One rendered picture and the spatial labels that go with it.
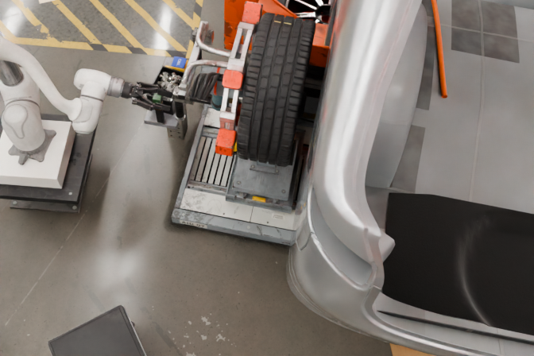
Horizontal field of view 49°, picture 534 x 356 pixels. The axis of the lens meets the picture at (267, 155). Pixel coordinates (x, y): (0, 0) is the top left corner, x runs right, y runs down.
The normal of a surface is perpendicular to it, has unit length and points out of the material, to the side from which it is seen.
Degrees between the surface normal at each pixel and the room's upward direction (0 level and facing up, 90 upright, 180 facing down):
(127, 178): 0
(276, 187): 0
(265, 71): 25
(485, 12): 6
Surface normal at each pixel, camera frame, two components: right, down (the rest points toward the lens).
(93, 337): 0.07, -0.50
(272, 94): -0.07, 0.16
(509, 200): 0.03, -0.29
